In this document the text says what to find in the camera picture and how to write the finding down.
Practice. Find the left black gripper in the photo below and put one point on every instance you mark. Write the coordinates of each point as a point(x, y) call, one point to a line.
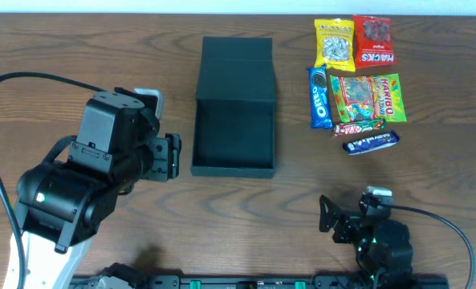
point(164, 157)

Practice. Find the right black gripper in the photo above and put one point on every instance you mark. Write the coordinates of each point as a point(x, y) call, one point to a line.
point(343, 224)

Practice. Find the black gift box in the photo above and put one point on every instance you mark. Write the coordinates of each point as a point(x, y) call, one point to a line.
point(234, 131)

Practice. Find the red KitKat chocolate bar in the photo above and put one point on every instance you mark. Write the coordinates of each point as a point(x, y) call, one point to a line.
point(355, 127)

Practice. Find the blue Oreo cookie pack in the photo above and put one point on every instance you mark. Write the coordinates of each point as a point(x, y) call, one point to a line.
point(318, 91)

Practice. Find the green Haribo gummy bag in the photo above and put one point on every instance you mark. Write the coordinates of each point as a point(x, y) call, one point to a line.
point(368, 98)

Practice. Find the yellow seeds snack bag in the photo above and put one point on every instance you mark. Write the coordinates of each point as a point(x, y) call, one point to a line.
point(334, 39)

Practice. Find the red Hacks candy bag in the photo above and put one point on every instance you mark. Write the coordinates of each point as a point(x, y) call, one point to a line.
point(374, 42)

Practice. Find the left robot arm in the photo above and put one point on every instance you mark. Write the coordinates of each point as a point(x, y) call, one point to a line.
point(62, 201)

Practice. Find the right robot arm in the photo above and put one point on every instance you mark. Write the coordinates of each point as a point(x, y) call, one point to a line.
point(383, 251)

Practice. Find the blue Dairy Milk chocolate bar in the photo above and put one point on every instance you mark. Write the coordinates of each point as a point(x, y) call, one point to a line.
point(371, 143)

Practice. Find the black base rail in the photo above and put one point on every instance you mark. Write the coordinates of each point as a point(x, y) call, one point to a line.
point(122, 276)

